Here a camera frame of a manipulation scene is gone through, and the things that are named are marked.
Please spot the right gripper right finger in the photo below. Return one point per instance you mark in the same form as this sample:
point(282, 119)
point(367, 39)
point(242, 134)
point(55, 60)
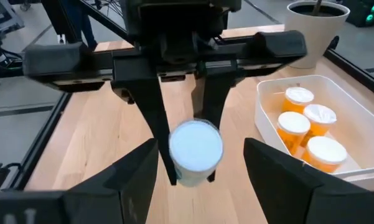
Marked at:
point(298, 196)

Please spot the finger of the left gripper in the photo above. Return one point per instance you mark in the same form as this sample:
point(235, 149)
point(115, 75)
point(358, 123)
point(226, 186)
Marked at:
point(214, 96)
point(146, 93)

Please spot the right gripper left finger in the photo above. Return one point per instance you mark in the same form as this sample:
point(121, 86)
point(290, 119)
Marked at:
point(118, 193)

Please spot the orange pill bottle plain cap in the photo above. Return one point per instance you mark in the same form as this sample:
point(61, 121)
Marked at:
point(294, 123)
point(326, 151)

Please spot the teal pill bottle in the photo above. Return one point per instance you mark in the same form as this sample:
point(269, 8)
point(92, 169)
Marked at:
point(196, 146)

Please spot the shallow white plastic bin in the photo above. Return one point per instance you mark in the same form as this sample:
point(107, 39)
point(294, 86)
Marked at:
point(354, 102)

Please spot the person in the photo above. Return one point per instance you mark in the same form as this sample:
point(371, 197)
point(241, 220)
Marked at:
point(81, 25)

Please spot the white plant pot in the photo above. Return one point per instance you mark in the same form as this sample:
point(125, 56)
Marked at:
point(314, 40)

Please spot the black computer green lights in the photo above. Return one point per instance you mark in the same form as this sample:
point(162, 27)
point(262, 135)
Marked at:
point(361, 12)

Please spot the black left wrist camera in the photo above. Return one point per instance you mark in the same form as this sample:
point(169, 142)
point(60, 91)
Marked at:
point(180, 15)

